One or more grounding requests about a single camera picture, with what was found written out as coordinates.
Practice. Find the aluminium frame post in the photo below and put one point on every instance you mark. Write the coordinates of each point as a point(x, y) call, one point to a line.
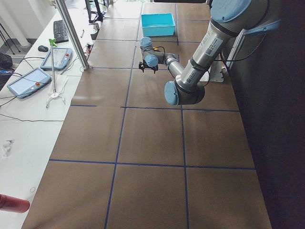
point(61, 6)

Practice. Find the far teach pendant tablet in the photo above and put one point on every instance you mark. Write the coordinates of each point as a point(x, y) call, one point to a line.
point(61, 57)

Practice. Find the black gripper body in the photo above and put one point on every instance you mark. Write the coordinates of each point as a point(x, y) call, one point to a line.
point(142, 66)

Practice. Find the crumpled white paper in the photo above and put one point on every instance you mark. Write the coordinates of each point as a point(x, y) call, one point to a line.
point(7, 148)

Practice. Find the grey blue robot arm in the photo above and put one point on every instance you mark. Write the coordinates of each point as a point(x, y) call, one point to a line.
point(228, 19)

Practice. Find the blue plastic bin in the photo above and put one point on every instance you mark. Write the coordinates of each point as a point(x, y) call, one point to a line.
point(161, 24)

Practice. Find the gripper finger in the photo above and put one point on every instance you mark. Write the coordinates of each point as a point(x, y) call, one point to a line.
point(141, 66)
point(155, 69)

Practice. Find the black computer mouse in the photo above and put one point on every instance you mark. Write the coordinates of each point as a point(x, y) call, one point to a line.
point(43, 48)

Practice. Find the small metal cup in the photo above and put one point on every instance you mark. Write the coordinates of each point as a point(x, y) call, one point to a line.
point(96, 26)

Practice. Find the green white reacher grabber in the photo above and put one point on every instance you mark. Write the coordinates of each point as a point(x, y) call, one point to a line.
point(55, 95)

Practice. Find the teach pendant tablet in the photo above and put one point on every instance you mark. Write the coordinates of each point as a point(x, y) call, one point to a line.
point(61, 57)
point(30, 83)

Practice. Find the black keyboard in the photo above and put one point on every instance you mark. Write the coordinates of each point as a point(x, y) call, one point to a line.
point(60, 32)

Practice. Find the near teach pendant tablet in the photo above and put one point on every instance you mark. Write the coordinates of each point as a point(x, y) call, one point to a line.
point(30, 83)

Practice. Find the red cylinder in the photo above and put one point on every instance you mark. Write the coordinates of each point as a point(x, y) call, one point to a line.
point(12, 204)

